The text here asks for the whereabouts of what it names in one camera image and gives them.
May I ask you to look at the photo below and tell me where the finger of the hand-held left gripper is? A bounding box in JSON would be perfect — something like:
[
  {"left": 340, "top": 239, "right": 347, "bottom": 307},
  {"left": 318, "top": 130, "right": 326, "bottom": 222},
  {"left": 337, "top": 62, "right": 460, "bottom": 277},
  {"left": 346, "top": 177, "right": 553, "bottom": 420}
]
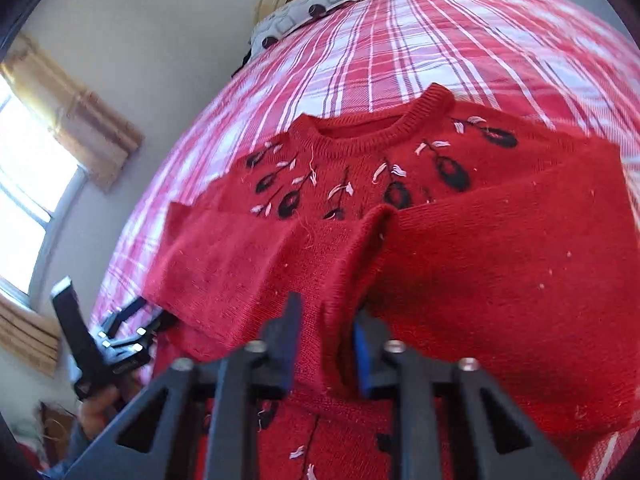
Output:
[
  {"left": 101, "top": 296, "right": 152, "bottom": 336},
  {"left": 127, "top": 309, "right": 177, "bottom": 351}
]

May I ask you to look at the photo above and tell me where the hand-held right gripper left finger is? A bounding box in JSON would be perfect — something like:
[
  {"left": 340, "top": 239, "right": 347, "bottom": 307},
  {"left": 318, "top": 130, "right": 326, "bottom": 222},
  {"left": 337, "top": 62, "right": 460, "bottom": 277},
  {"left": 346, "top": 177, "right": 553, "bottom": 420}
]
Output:
[{"left": 62, "top": 292, "right": 306, "bottom": 480}]

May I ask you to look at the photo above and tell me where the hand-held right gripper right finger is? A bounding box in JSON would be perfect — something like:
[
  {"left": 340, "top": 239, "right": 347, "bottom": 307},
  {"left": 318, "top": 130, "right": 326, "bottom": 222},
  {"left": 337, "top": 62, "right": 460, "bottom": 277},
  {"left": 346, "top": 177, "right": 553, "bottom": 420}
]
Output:
[{"left": 352, "top": 309, "right": 581, "bottom": 480}]

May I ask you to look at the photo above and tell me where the red knitted sweater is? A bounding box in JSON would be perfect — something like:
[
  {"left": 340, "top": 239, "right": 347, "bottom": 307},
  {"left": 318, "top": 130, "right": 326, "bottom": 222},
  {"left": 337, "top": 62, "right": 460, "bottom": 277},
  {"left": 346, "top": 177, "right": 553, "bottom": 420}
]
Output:
[{"left": 142, "top": 82, "right": 640, "bottom": 480}]

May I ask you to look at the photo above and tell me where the person's left hand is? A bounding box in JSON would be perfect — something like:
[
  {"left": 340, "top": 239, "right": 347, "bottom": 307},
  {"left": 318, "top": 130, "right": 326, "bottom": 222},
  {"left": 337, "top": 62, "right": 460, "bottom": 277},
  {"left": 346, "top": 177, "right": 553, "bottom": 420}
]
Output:
[{"left": 79, "top": 374, "right": 145, "bottom": 442}]

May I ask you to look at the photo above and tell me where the beige curtain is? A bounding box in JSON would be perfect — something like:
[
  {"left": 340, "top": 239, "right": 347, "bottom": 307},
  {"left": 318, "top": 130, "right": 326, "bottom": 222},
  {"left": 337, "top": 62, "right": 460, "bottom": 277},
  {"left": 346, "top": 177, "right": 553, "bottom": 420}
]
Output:
[
  {"left": 0, "top": 294, "right": 62, "bottom": 380},
  {"left": 0, "top": 34, "right": 145, "bottom": 195}
]

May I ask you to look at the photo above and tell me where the bright window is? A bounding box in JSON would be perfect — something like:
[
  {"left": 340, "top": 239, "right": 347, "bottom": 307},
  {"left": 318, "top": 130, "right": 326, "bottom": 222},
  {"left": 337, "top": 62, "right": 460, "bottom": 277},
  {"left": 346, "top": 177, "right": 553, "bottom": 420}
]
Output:
[{"left": 0, "top": 74, "right": 87, "bottom": 297}]

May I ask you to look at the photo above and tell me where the red plaid bed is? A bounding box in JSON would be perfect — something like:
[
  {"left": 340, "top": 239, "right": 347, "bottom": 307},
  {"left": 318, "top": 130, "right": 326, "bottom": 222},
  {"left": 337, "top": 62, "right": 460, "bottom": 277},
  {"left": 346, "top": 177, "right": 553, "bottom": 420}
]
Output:
[{"left": 90, "top": 0, "right": 640, "bottom": 480}]

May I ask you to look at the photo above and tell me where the white polka dot pillow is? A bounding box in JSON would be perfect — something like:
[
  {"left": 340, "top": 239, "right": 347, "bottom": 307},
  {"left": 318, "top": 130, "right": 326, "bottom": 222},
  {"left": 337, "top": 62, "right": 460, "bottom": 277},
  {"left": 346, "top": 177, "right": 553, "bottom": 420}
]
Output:
[{"left": 242, "top": 0, "right": 363, "bottom": 68}]

